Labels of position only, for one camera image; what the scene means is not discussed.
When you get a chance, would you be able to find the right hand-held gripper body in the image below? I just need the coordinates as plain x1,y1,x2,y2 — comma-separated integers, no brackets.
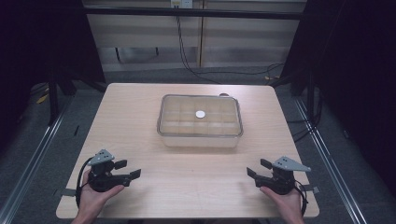
254,156,312,196

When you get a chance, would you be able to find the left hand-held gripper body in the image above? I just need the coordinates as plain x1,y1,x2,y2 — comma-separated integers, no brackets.
87,148,132,193

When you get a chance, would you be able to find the person's left hand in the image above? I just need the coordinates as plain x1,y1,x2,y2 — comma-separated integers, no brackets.
75,169,126,220

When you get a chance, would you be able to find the person's right hand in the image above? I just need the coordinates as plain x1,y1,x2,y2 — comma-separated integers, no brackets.
259,186,304,221

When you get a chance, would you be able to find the clear plastic storage box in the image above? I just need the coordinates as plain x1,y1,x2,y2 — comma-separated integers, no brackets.
159,132,241,148

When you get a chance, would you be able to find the clear box lid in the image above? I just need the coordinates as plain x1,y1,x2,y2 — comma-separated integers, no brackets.
156,93,245,138

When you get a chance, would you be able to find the black metal stand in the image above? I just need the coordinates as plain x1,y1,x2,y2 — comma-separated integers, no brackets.
269,69,323,144
46,69,108,127

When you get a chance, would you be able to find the yellow floor object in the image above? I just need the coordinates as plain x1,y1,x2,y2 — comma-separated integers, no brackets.
35,92,50,105

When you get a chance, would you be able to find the black horizontal bar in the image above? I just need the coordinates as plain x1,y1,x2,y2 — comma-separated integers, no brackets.
83,7,304,21

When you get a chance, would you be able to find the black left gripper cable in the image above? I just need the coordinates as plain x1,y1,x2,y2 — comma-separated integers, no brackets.
75,157,94,209

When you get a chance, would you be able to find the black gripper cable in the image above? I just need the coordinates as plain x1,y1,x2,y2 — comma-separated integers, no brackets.
75,157,94,209
292,178,310,217

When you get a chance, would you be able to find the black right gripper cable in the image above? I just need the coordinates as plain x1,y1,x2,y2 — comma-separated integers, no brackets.
292,178,310,217

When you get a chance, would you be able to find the grey strap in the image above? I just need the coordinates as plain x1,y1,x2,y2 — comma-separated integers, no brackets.
301,184,321,194
59,188,78,198

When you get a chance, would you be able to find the metal floor rail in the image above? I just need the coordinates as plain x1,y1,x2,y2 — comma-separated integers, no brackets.
293,98,370,224
0,96,74,224

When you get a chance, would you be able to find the black floor cable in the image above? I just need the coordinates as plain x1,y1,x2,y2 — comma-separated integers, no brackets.
199,63,285,82

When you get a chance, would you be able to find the black wall cable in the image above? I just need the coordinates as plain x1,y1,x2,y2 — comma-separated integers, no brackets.
176,15,222,85

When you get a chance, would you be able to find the white wall socket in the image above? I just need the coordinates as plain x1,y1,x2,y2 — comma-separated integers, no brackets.
170,0,193,9

